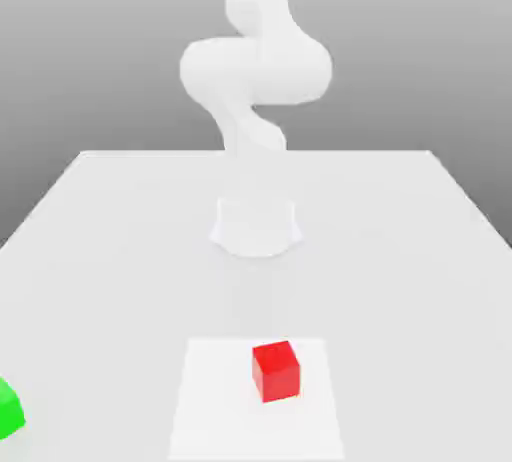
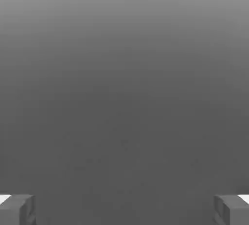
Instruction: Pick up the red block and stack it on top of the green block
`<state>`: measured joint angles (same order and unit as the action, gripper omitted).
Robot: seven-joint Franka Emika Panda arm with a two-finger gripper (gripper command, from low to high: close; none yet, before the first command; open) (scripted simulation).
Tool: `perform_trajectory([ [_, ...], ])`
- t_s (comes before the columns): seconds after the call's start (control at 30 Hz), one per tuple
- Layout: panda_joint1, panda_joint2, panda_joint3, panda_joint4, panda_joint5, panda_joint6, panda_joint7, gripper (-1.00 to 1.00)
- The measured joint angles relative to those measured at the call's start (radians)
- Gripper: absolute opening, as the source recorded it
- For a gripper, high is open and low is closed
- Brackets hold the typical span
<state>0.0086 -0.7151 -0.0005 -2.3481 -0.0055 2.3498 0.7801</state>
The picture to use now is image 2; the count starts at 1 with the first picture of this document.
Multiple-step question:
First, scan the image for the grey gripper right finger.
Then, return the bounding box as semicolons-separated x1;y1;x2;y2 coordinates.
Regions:
213;193;249;225

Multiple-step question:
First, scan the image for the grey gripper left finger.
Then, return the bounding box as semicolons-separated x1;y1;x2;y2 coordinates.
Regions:
0;193;37;225

